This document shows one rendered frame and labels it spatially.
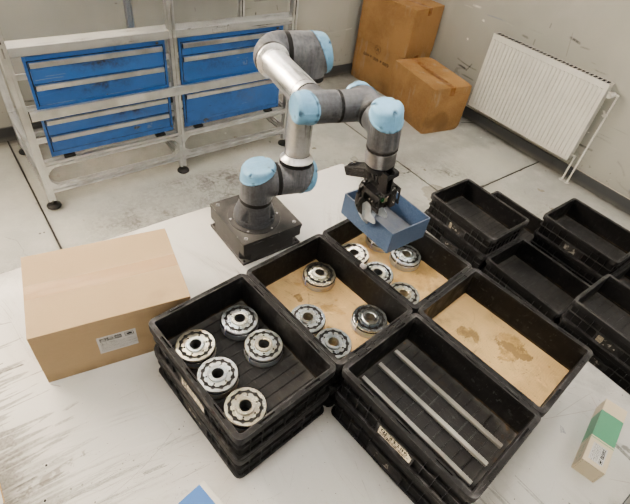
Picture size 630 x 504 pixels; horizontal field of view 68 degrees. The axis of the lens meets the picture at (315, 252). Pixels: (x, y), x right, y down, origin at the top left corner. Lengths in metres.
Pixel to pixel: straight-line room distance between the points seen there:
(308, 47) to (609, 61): 2.94
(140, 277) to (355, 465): 0.77
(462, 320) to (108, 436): 1.04
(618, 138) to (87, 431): 3.76
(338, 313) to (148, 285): 0.55
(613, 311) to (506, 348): 0.98
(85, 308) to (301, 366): 0.59
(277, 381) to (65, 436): 0.55
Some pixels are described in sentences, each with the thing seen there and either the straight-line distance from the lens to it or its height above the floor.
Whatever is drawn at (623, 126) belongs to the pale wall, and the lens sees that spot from 4.08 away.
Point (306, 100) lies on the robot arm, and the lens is 1.06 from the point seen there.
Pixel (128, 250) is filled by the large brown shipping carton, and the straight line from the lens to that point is 1.48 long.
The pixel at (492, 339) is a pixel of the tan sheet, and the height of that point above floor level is 0.83.
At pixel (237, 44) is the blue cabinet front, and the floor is 0.80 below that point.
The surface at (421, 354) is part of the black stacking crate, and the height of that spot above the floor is 0.83.
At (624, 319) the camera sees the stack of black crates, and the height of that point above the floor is 0.49.
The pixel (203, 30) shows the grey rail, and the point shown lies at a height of 0.91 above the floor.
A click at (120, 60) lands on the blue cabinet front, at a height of 0.80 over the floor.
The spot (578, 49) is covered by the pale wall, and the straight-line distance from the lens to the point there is 4.16.
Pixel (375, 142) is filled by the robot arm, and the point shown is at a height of 1.39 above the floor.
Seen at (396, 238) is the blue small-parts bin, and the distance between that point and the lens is 1.26.
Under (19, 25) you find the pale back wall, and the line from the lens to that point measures 3.67.
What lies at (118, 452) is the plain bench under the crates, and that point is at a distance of 1.35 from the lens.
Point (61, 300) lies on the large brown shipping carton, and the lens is 1.40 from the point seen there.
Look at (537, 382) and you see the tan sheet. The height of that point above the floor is 0.83.
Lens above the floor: 1.91
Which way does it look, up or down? 43 degrees down
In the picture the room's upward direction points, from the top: 9 degrees clockwise
